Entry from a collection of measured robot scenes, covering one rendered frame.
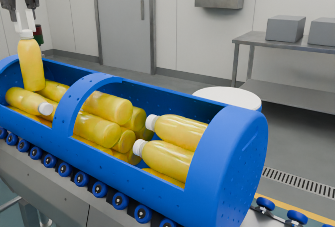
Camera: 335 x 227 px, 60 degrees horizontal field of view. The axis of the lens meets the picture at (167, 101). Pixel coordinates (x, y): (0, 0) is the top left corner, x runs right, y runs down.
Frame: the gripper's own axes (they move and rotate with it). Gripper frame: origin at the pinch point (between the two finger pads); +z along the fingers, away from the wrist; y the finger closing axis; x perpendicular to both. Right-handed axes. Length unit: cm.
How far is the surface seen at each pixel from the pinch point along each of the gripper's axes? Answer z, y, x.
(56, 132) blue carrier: 23.9, -13.4, -31.1
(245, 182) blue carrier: 28, 2, -76
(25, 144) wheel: 38.2, -10.2, -5.3
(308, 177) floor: 136, 174, -68
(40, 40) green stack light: 17, 35, 54
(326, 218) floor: 136, 135, -88
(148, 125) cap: 21, -1, -52
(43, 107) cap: 23.9, -6.2, -13.9
